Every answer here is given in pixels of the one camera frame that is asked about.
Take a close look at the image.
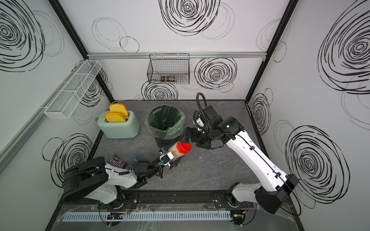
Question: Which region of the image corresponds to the small jar in basket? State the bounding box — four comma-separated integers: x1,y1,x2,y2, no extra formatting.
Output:
160,76,177,82

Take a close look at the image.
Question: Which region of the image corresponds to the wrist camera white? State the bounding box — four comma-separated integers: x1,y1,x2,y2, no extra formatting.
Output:
159,152,174,166
193,115,205,131

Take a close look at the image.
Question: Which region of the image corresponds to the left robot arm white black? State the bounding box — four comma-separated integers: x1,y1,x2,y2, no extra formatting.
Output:
63,157,181,204

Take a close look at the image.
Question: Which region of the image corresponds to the rear toast slice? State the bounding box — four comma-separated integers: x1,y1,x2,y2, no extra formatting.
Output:
109,104,129,117

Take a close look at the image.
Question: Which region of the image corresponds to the white wire wall shelf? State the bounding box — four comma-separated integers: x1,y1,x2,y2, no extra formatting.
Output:
44,60,102,119

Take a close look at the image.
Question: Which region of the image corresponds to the oatmeal jar clear plastic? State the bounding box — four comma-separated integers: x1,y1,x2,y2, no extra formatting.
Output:
168,142,185,161

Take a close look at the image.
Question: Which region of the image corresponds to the grey slotted cable duct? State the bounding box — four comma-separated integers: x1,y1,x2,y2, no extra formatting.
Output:
62,211,232,223

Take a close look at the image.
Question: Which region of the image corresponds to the aluminium wall rail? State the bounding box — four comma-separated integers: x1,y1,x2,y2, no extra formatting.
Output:
87,51,267,60

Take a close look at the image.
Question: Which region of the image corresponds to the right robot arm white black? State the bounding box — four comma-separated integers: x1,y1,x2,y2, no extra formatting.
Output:
180,106,299,214

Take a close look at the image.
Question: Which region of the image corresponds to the black wire wall basket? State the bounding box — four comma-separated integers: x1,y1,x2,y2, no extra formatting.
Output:
146,57,190,85

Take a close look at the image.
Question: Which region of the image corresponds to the red jar lid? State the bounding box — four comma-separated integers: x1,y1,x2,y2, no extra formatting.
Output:
176,141,192,155

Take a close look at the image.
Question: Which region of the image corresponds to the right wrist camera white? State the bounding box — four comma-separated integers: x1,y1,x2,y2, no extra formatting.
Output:
193,115,205,131

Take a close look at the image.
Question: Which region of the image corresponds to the toast slice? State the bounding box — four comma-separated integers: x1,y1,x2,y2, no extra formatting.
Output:
104,112,127,123
109,104,129,117

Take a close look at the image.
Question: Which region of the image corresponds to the black trash bin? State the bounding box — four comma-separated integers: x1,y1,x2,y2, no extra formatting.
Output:
147,104,186,151

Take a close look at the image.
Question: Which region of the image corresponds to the front toast slice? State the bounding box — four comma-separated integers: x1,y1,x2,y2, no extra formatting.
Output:
104,112,127,123

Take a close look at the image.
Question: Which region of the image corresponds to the purple candy bar wrapper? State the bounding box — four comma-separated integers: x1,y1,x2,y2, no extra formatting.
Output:
107,155,126,169

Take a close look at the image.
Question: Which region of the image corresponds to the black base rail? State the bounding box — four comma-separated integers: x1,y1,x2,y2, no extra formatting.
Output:
59,189,293,210

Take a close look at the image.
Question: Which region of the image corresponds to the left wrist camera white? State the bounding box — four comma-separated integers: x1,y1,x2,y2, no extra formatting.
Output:
159,152,174,166

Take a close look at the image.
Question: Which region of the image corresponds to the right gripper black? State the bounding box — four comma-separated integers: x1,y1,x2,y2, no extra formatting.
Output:
179,126,214,148

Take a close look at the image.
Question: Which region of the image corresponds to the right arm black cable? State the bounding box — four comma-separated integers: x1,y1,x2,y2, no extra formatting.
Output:
192,92,226,151

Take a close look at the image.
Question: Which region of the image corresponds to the mint green toaster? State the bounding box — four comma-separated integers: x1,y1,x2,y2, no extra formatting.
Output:
97,110,140,139

